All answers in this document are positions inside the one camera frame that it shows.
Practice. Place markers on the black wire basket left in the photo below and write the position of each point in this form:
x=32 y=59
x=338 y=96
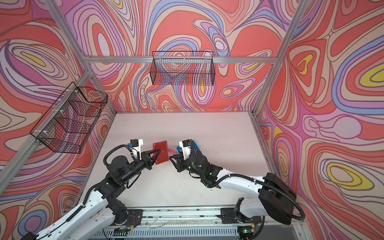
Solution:
x=67 y=125

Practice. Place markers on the red leather card holder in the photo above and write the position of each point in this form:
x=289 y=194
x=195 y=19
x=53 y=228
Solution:
x=166 y=152

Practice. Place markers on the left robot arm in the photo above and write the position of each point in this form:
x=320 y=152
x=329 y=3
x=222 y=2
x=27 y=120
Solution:
x=100 y=206

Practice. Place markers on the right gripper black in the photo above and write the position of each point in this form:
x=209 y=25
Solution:
x=179 y=157

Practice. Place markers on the aluminium cage frame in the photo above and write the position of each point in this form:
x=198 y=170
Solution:
x=13 y=166

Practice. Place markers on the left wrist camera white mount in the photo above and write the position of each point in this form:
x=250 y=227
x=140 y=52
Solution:
x=135 y=146

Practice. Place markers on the black wire basket back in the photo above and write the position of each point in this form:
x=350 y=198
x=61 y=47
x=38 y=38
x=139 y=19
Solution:
x=183 y=68

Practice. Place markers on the black wire basket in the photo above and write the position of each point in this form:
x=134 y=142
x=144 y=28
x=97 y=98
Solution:
x=67 y=125
x=183 y=68

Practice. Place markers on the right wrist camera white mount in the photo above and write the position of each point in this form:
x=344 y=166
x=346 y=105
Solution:
x=186 y=148

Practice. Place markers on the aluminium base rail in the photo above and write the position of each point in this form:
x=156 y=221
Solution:
x=201 y=222

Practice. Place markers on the blue plastic card tray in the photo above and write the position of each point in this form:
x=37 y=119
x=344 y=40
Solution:
x=193 y=147

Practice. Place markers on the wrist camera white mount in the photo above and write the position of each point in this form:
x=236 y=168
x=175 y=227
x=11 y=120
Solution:
x=135 y=146
x=186 y=148

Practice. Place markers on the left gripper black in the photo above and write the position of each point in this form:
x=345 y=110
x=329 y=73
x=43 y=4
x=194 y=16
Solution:
x=147 y=161

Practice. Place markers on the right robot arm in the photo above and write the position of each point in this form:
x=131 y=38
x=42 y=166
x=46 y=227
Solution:
x=268 y=195

